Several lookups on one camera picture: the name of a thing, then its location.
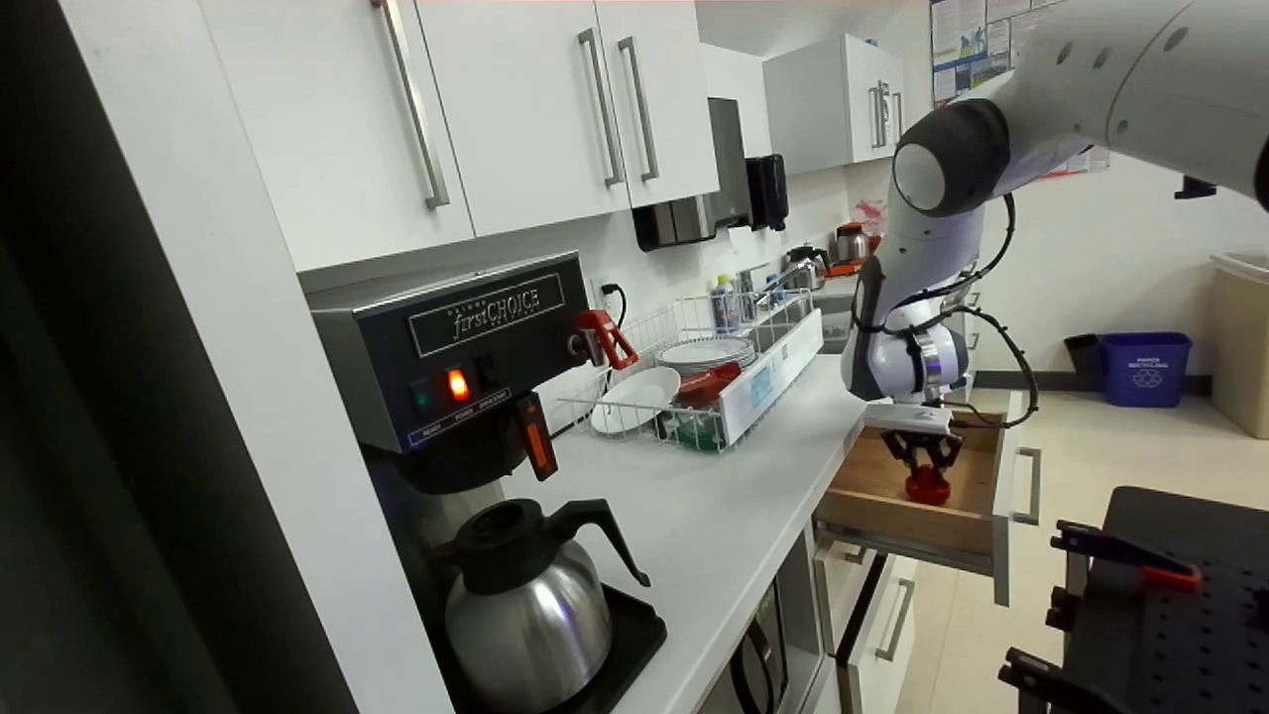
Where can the open wooden drawer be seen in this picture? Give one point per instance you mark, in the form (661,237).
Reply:
(868,500)

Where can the black paper towel dispenser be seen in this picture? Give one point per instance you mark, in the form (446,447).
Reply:
(676,224)

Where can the black steel coffee maker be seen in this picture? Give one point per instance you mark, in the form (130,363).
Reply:
(439,343)

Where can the white upper cabinet door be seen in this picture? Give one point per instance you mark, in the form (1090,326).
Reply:
(516,113)
(312,125)
(676,93)

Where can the beige bin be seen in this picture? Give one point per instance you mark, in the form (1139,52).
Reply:
(1242,343)

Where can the steel pot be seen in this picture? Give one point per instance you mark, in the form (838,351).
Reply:
(801,269)

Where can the black soap dispenser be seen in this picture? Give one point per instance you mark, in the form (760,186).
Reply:
(768,192)

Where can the wall poster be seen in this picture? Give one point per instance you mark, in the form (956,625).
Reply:
(964,41)

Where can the white lower drawer front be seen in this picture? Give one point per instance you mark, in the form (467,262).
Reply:
(882,642)

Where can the white far wall cabinet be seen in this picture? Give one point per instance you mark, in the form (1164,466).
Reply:
(827,105)

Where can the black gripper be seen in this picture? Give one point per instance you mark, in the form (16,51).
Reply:
(915,422)

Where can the white plate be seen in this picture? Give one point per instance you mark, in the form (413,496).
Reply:
(636,402)
(701,351)

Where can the black pegboard cart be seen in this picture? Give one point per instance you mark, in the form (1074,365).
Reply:
(1193,636)

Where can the black waste bin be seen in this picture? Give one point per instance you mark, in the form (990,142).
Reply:
(1084,359)

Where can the blue recycling bin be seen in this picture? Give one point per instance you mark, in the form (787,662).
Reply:
(1145,371)

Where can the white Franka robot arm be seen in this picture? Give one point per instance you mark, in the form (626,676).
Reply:
(1136,74)

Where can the red bowl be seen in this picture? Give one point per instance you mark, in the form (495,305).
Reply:
(713,387)

